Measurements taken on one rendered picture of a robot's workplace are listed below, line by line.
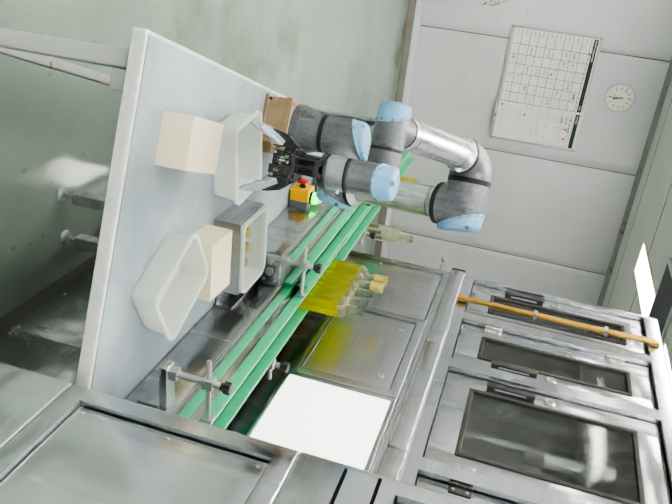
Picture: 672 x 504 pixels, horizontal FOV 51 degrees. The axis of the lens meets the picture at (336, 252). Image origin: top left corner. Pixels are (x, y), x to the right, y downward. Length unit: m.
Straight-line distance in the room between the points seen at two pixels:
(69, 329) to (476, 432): 1.29
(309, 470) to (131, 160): 0.72
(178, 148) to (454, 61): 6.53
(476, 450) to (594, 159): 6.30
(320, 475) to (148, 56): 0.89
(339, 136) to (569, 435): 1.10
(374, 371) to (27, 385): 1.06
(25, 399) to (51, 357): 0.78
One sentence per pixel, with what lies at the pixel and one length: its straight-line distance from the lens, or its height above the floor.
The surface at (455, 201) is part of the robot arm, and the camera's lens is 1.88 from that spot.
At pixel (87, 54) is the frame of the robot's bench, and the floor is 0.60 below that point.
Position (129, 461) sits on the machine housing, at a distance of 1.37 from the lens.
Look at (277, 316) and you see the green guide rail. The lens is 2.09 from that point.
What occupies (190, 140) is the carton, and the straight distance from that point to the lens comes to 1.58.
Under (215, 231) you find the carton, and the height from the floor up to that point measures 0.79.
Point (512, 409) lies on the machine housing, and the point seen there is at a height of 1.65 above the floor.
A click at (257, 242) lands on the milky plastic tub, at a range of 2.12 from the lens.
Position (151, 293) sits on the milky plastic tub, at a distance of 1.62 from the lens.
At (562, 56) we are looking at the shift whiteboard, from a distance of 7.87.
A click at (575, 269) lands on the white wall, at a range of 8.58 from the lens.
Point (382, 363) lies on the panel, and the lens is 2.24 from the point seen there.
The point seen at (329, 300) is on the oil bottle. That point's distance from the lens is 2.22.
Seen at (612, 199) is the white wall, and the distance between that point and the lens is 8.27.
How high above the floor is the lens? 1.52
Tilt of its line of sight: 13 degrees down
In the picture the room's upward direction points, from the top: 103 degrees clockwise
